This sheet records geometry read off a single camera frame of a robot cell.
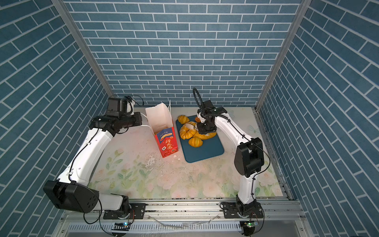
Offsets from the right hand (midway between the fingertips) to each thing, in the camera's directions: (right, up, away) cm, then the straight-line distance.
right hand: (200, 129), depth 89 cm
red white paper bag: (-26, +4, +8) cm, 28 cm away
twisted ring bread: (-10, -3, +7) cm, 13 cm away
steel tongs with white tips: (-7, +1, +7) cm, 9 cm away
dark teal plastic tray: (+7, -13, +8) cm, 17 cm away
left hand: (-32, +7, -12) cm, 35 cm away
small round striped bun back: (-13, +6, +18) cm, 23 cm away
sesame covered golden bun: (+3, -6, +9) cm, 11 cm away
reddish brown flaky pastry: (-2, +6, +21) cm, 22 cm away
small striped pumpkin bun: (-3, -9, +4) cm, 10 cm away
